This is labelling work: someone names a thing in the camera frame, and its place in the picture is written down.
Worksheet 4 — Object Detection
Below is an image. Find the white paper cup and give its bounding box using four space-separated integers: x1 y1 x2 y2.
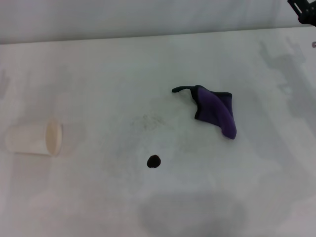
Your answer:
4 119 63 157

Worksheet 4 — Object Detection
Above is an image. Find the black water stain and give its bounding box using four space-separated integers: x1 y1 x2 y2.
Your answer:
147 155 161 169

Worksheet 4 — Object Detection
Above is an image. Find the purple rag with black trim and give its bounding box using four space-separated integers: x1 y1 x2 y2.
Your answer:
171 84 237 140

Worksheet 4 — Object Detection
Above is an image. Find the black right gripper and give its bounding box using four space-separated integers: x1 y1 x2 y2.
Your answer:
287 0 316 25

